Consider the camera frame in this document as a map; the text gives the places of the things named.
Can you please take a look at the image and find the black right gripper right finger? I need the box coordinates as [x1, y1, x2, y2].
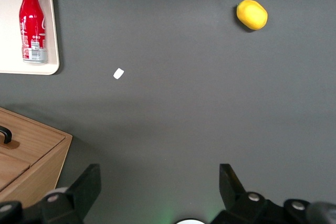
[209, 163, 287, 224]

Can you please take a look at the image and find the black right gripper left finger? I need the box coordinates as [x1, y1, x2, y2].
[34, 163, 102, 224]

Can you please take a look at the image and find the red coke bottle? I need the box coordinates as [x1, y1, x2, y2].
[18, 0, 49, 64]

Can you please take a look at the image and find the beige plastic tray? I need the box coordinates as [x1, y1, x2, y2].
[0, 0, 60, 76]

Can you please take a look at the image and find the wooden two-drawer cabinet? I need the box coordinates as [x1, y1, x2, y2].
[0, 107, 73, 209]

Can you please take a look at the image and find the yellow toy lemon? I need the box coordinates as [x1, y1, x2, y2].
[236, 0, 269, 31]

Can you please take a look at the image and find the black lower drawer handle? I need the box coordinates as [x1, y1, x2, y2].
[0, 126, 13, 145]

